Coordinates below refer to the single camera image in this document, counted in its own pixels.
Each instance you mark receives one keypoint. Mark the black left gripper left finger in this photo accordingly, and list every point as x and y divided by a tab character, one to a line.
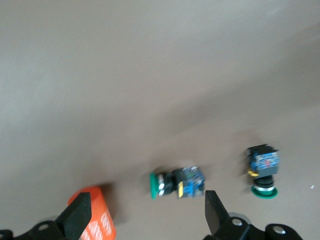
75	215

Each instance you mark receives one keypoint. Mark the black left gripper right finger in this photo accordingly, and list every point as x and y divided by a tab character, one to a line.
215	212

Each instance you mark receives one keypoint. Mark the orange 4680 cylinder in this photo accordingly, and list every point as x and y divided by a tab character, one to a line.
102	215

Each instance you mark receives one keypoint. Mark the green push button switch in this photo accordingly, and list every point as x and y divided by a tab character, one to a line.
265	162
190	182

